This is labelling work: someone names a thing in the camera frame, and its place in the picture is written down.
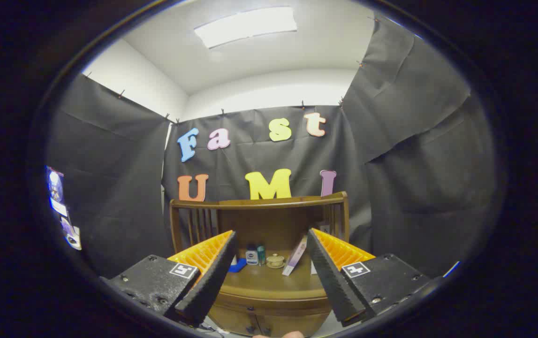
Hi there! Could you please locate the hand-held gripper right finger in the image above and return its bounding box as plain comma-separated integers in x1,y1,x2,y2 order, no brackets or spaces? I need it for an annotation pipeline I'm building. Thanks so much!
306,228,431,328

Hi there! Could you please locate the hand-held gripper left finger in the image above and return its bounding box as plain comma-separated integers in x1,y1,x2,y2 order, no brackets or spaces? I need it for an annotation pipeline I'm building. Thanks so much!
100,229,239,328

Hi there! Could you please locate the wooden countertop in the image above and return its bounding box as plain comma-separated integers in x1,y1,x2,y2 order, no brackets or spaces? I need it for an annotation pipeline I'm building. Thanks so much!
222,256,328,301

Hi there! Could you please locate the wooden cabinet with slatted shelf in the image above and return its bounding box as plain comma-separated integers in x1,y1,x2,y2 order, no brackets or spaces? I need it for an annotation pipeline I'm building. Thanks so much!
169,192,350,338

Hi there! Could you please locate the purple book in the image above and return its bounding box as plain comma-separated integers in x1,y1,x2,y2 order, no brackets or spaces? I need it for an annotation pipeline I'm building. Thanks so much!
282,235,308,277

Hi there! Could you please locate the white and blue device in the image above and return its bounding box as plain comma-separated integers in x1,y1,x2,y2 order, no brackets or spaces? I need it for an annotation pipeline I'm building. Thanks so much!
46,166,82,251

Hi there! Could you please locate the ceiling light panel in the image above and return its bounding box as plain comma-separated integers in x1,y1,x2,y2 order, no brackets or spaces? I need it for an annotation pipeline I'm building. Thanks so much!
194,7,297,49

